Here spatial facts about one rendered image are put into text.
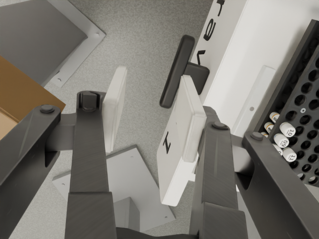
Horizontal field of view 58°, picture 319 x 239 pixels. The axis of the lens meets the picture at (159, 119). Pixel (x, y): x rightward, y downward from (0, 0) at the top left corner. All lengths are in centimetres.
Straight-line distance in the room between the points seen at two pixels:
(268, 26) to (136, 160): 110
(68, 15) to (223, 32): 96
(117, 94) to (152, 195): 136
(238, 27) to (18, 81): 30
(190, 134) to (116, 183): 131
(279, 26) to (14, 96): 33
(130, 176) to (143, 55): 58
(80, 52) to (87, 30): 9
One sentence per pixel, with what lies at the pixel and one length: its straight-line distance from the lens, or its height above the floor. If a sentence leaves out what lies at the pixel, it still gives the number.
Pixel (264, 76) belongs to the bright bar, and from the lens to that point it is 37.
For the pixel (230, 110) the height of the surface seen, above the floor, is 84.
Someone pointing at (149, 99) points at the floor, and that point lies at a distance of 127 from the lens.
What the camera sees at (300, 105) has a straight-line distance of 34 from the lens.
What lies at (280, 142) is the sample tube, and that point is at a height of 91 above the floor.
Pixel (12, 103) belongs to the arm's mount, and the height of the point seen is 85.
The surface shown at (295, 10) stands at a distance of 38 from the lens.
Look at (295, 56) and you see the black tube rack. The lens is 36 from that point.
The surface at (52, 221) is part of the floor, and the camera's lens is 173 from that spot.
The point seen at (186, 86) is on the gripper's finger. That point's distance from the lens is 19.
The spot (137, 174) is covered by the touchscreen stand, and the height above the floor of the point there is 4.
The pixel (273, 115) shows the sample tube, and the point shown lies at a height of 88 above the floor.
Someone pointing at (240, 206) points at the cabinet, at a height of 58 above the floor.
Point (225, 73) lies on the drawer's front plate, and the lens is 27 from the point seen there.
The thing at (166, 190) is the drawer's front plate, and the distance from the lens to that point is 33.
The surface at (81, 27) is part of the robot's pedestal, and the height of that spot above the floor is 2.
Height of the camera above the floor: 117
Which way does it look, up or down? 64 degrees down
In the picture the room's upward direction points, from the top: 173 degrees clockwise
